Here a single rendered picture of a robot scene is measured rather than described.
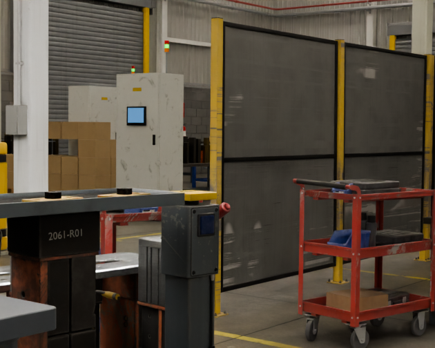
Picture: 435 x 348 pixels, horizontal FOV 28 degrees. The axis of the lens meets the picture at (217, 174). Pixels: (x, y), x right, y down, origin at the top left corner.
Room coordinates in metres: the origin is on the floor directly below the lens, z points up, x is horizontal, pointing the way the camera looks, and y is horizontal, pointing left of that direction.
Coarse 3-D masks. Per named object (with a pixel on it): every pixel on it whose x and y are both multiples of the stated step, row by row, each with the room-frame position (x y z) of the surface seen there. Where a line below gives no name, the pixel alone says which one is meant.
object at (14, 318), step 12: (0, 300) 0.79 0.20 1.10; (12, 300) 0.79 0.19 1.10; (24, 300) 0.79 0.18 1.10; (0, 312) 0.74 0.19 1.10; (12, 312) 0.74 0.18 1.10; (24, 312) 0.74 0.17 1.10; (36, 312) 0.75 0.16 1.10; (48, 312) 0.76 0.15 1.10; (0, 324) 0.72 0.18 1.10; (12, 324) 0.73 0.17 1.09; (24, 324) 0.74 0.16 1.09; (36, 324) 0.75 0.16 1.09; (48, 324) 0.76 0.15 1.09; (0, 336) 0.72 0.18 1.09; (12, 336) 0.73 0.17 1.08; (24, 336) 0.74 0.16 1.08
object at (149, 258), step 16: (144, 240) 1.56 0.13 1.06; (160, 240) 1.54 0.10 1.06; (144, 256) 1.56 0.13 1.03; (160, 256) 1.53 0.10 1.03; (144, 272) 1.56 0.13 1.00; (160, 272) 1.53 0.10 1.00; (144, 288) 1.56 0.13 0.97; (160, 288) 1.53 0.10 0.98; (144, 304) 1.56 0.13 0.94; (160, 304) 1.53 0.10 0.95; (144, 320) 1.57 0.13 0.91; (160, 320) 1.53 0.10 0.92; (144, 336) 1.57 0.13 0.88; (160, 336) 1.53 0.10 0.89
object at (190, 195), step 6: (186, 192) 1.36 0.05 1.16; (192, 192) 1.36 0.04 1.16; (198, 192) 1.36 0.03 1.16; (204, 192) 1.37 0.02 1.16; (210, 192) 1.37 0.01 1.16; (186, 198) 1.34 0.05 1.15; (192, 198) 1.34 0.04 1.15; (198, 198) 1.35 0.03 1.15; (204, 198) 1.36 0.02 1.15; (210, 198) 1.36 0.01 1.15; (216, 198) 1.38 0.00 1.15; (186, 204) 1.36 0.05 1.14; (192, 204) 1.36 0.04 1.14
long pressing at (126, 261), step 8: (96, 256) 1.74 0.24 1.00; (104, 256) 1.74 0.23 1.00; (112, 256) 1.74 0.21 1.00; (120, 256) 1.74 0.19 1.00; (128, 256) 1.74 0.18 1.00; (136, 256) 1.74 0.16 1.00; (96, 264) 1.63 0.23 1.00; (104, 264) 1.63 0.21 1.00; (112, 264) 1.63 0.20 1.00; (120, 264) 1.64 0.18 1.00; (128, 264) 1.61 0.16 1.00; (136, 264) 1.62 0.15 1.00; (0, 272) 1.53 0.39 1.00; (8, 272) 1.54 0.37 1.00; (96, 272) 1.54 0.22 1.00; (104, 272) 1.56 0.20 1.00; (112, 272) 1.57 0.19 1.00; (120, 272) 1.58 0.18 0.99; (128, 272) 1.60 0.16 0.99; (136, 272) 1.61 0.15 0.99; (0, 280) 1.45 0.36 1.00; (8, 280) 1.45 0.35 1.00; (0, 288) 1.40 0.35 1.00; (8, 288) 1.42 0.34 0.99
